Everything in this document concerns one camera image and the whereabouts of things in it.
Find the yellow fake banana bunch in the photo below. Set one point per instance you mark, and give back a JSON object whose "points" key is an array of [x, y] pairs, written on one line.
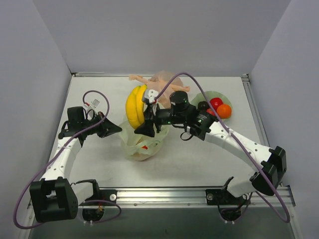
{"points": [[135, 107]]}

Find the aluminium right side rail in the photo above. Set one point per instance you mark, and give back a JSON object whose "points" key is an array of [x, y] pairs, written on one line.
{"points": [[254, 109]]}

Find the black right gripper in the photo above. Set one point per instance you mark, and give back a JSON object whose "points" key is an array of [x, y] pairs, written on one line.
{"points": [[152, 117]]}

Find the aluminium back rail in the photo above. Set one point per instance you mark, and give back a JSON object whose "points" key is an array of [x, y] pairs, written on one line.
{"points": [[89, 74]]}

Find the orange fake orange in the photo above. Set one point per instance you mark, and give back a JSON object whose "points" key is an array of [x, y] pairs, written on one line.
{"points": [[224, 111]]}

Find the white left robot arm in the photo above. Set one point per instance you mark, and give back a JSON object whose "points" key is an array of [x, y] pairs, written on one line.
{"points": [[70, 142]]}

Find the green wavy plastic bowl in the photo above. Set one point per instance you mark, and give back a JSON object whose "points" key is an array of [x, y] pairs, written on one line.
{"points": [[210, 94]]}

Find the red fake apple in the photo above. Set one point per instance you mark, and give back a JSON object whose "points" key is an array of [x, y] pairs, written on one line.
{"points": [[216, 102]]}

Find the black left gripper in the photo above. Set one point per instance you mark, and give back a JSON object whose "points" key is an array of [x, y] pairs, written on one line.
{"points": [[101, 127]]}

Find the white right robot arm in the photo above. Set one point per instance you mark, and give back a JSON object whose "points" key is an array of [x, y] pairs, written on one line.
{"points": [[268, 163]]}

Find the green plastic bag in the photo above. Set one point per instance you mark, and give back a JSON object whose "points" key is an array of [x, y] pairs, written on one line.
{"points": [[138, 147]]}

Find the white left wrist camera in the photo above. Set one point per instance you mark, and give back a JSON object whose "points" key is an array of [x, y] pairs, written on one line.
{"points": [[93, 105]]}

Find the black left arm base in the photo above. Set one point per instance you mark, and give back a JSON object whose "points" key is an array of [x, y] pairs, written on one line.
{"points": [[92, 202]]}

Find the orange tied plastic bag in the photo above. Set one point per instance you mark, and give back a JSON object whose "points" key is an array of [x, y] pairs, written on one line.
{"points": [[157, 83]]}

